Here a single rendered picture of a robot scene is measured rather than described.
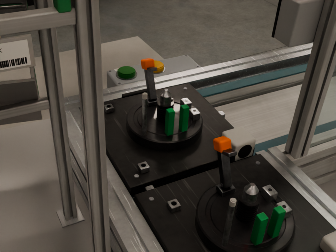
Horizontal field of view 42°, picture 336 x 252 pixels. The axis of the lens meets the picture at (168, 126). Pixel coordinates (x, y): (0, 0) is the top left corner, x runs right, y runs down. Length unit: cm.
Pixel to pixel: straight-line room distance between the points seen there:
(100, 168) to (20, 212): 35
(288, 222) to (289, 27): 28
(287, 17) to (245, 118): 33
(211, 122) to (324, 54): 26
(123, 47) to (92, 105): 88
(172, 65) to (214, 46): 227
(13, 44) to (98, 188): 21
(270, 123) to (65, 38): 256
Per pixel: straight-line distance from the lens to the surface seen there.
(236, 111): 98
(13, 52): 40
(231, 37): 346
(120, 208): 69
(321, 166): 88
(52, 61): 61
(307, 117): 76
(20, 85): 56
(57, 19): 40
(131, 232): 65
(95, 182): 51
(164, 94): 77
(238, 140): 77
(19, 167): 92
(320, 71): 71
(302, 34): 69
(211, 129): 82
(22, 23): 39
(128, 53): 129
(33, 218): 82
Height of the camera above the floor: 146
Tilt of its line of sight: 37 degrees down
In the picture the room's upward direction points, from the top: 3 degrees clockwise
